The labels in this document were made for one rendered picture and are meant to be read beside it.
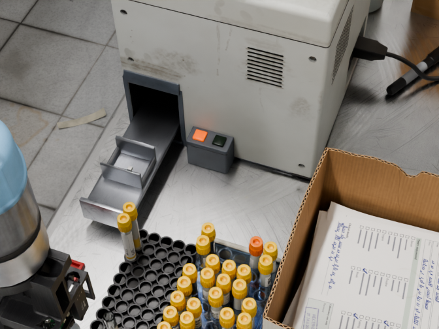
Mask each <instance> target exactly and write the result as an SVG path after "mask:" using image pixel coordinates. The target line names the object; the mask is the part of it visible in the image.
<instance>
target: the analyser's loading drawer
mask: <svg viewBox="0 0 439 329"><path fill-rule="evenodd" d="M179 128H180V116H179V108H178V106H176V105H173V104H169V103H166V102H161V101H157V100H154V99H150V98H147V97H145V98H144V100H143V101H142V103H141V105H140V107H139V108H138V110H137V112H136V114H135V116H134V117H133V119H132V121H131V122H130V124H129V126H128V128H127V130H126V131H125V133H124V135H123V136H118V135H116V137H115V139H116V146H117V147H116V148H115V150H114V152H113V154H112V155H111V157H110V159H109V160H108V162H107V163H102V162H101V163H100V165H101V170H102V174H101V175H100V177H99V179H98V180H97V183H96V184H95V186H94V188H93V189H92V191H91V193H90V194H89V197H88V198H84V197H80V199H79V202H80V206H81V209H82V213H83V216H84V217H85V218H87V219H91V220H94V221H97V222H100V223H104V224H106V225H110V226H112V227H116V228H117V227H118V225H117V217H118V216H119V214H121V213H123V205H124V204H125V203H126V202H132V203H134V204H135V208H136V209H137V208H138V206H139V204H140V202H141V201H142V199H143V197H144V195H145V193H146V191H147V189H148V187H149V185H150V184H151V182H152V180H153V178H154V176H155V173H156V172H157V169H158V168H159V166H160V164H161V162H162V160H163V158H164V156H165V154H166V152H167V151H168V149H169V147H170V145H171V143H172V141H173V139H174V137H175V135H176V133H177V132H178V130H179ZM128 166H132V167H133V169H132V171H130V170H128V169H127V168H128Z"/></svg>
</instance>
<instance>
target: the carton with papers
mask: <svg viewBox="0 0 439 329"><path fill-rule="evenodd" d="M263 329H439V175H437V174H433V173H430V172H425V171H421V172H420V173H419V174H418V175H414V176H411V175H408V174H407V173H405V171H403V169H401V167H399V166H398V165H397V164H394V163H390V162H387V161H384V160H382V159H379V158H376V157H371V156H367V155H358V154H355V153H350V152H347V151H343V150H340V149H334V148H325V151H324V152H323V155H322V156H321V159H320V161H319V164H318V166H317V168H316V171H315V172H314V175H313V177H312V180H311V182H310V184H309V186H308V188H307V191H306V193H305V196H304V198H303V200H302V203H301V206H300V208H299V211H298V214H297V216H296V219H295V222H294V225H293V228H292V231H291V234H290V237H289V240H288V243H287V245H286V248H285V251H284V255H283V257H282V260H281V263H280V266H279V268H278V273H277V275H276V279H275V281H274V284H273V287H272V290H271V293H270V296H269V299H268V302H267V305H266V308H265V311H264V313H263Z"/></svg>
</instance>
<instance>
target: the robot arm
mask: <svg viewBox="0 0 439 329"><path fill-rule="evenodd" d="M71 264H72V260H71V256H70V254H67V253H64V252H61V251H58V250H55V249H51V248H50V243H49V237H48V233H47V231H46V228H45V225H44V222H43V220H42V216H41V213H40V210H39V206H38V204H37V201H36V198H35V195H34V192H33V189H32V187H31V184H30V181H29V178H28V175H27V166H26V163H25V159H24V156H23V154H22V152H21V150H20V148H19V147H18V145H17V144H16V143H15V141H14V139H13V137H12V135H11V133H10V131H9V129H8V127H7V126H6V125H5V124H4V123H3V122H2V121H1V120H0V329H80V326H79V325H78V324H77V323H76V322H75V320H74V319H76V320H78V321H82V320H83V319H84V315H85V314H86V311H87V310H88V307H89V304H88V301H87V298H89V299H92V300H95V293H94V291H93V287H92V284H91V280H90V277H89V273H88V272H86V271H84V270H80V269H78V268H74V267H72V266H70V265H71ZM74 277H76V278H79V280H78V282H76V281H74ZM85 281H86V284H87V286H88V290H86V289H84V288H83V284H84V282H85Z"/></svg>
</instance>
